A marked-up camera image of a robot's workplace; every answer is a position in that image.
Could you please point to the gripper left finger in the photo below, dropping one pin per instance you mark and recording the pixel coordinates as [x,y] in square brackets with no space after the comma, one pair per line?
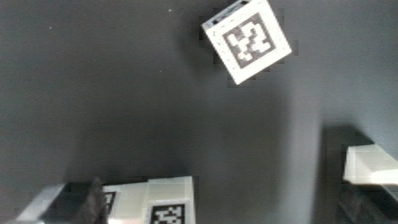
[67,204]

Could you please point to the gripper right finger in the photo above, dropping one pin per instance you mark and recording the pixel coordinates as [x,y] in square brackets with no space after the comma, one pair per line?
[366,205]

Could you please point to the white chair back frame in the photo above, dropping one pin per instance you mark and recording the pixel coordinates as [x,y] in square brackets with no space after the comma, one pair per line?
[151,202]

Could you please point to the small white tagged cube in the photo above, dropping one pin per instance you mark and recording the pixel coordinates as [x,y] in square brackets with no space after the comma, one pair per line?
[247,38]

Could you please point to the white right obstacle wall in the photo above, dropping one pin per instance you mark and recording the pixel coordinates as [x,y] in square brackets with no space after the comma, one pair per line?
[369,166]

